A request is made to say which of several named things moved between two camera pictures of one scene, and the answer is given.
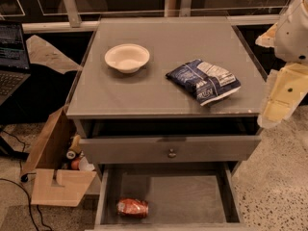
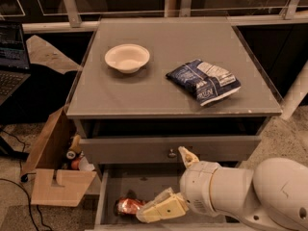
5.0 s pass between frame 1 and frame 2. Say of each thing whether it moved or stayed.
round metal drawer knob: stayed
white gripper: moved
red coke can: stayed
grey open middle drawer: stayed
